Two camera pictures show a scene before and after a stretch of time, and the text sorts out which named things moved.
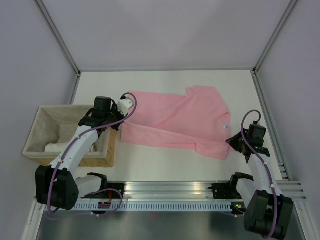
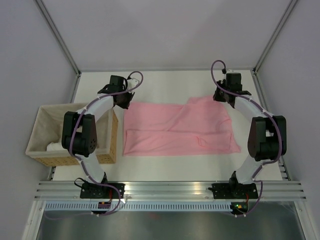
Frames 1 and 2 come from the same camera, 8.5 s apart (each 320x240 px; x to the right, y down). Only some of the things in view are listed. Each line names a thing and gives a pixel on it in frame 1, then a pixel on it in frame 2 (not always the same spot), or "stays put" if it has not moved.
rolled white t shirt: x=61 y=147 stays put
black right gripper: x=232 y=141 -> x=216 y=96
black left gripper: x=114 y=109 -> x=130 y=95
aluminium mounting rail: x=193 y=191 stays put
